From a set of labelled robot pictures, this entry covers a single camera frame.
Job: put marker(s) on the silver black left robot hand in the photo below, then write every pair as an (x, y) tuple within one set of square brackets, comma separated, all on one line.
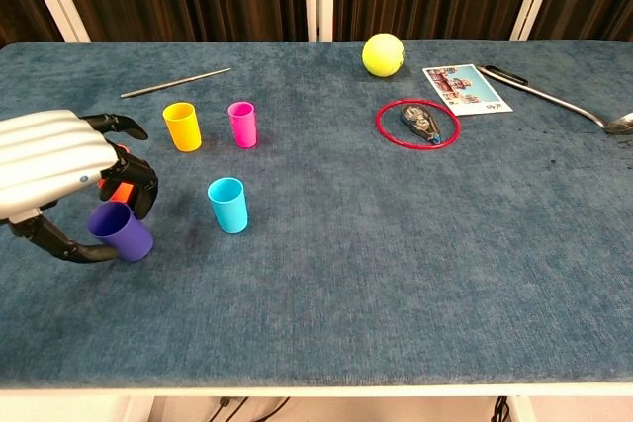
[(44, 160)]

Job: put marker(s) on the purple plastic cup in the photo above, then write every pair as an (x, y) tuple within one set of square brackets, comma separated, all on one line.
[(128, 239)]

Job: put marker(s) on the yellow plastic cup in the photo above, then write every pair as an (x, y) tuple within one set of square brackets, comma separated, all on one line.
[(184, 133)]

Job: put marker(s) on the cyan plastic cup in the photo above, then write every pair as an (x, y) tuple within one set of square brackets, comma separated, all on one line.
[(230, 214)]

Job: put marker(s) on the pink plastic cup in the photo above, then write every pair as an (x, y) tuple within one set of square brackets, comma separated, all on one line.
[(243, 130)]

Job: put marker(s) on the orange plastic cup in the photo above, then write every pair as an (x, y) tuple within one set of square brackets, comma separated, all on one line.
[(123, 191)]

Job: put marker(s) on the thin metal rod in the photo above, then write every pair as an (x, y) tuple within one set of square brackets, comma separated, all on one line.
[(175, 82)]

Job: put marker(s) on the white table leg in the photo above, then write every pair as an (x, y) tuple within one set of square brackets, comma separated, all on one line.
[(138, 409), (521, 409)]

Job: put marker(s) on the blue velvet table cloth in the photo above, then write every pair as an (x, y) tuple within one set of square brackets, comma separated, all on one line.
[(346, 269)]

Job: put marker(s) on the yellow-green tennis ball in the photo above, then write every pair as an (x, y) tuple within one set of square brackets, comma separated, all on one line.
[(383, 55)]

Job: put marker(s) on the clear correction tape dispenser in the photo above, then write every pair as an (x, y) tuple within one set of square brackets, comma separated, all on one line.
[(418, 120)]

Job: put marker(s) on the picture postcard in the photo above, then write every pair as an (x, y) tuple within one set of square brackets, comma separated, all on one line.
[(465, 91)]

